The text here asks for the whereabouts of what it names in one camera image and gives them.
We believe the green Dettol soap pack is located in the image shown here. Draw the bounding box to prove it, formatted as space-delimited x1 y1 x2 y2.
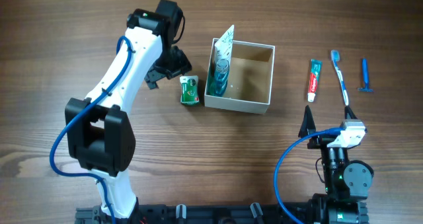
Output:
180 75 200 106

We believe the blue Listerine mouthwash bottle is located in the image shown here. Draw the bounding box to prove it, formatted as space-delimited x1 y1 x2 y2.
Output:
210 59 230 96

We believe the white patterned cream tube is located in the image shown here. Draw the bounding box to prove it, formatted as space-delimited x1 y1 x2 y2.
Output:
214 25 235 70

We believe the white square box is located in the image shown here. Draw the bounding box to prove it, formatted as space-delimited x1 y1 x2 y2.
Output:
204 40 276 114

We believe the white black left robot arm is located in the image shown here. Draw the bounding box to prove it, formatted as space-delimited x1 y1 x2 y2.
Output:
63 0 192 223

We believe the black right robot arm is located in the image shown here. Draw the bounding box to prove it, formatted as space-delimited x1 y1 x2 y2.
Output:
299 106 374 224

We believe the blue disposable razor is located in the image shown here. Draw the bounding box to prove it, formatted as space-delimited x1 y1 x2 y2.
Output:
358 58 373 93

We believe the Colgate toothpaste tube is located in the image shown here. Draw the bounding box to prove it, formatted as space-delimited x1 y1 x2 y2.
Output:
307 59 322 102

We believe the blue white toothbrush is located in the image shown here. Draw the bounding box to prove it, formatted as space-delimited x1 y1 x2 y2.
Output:
330 50 349 106

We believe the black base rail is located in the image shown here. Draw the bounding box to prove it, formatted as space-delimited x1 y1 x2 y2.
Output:
74 202 369 224

